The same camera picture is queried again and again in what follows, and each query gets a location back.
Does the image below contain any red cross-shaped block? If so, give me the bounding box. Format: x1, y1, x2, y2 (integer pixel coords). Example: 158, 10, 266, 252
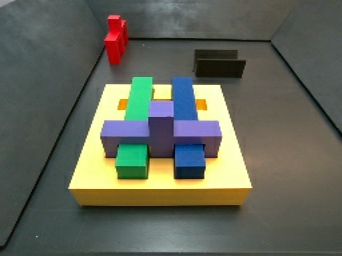
105, 15, 129, 64

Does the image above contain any blue long block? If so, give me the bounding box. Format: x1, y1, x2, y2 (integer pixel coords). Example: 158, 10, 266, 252
172, 77, 206, 179

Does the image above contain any green long block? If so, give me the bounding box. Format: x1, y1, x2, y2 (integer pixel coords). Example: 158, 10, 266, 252
115, 77, 153, 179

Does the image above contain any black bracket holder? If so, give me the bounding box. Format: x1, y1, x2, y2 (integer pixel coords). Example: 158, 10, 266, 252
194, 49, 246, 78

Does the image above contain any purple cross-shaped block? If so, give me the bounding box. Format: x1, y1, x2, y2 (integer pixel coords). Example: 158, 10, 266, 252
101, 101, 222, 158

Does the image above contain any yellow board base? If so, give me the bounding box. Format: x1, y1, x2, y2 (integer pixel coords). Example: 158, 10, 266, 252
70, 84, 253, 206

